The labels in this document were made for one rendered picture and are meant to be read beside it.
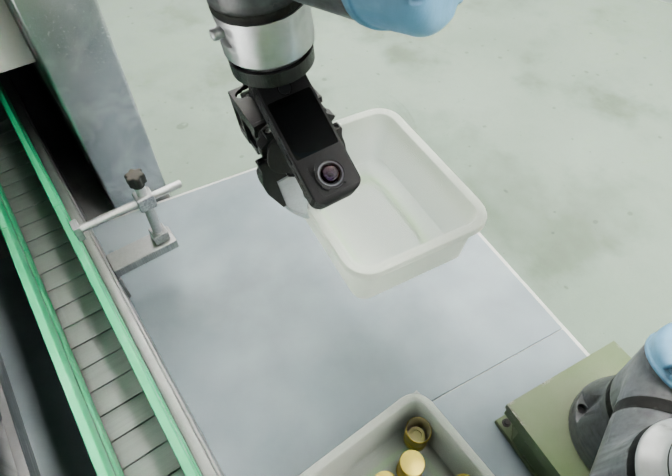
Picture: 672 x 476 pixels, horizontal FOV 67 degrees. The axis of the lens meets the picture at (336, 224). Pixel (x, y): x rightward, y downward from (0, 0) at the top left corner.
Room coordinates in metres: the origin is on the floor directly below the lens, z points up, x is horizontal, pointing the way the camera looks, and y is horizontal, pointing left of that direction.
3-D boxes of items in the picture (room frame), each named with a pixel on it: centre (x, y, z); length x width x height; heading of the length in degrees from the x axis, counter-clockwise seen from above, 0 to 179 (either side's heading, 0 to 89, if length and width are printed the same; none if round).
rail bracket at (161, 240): (0.51, 0.31, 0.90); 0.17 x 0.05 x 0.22; 126
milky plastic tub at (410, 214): (0.41, -0.04, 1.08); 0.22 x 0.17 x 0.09; 28
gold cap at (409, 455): (0.19, -0.10, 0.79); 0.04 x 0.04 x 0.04
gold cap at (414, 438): (0.23, -0.11, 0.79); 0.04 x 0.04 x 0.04
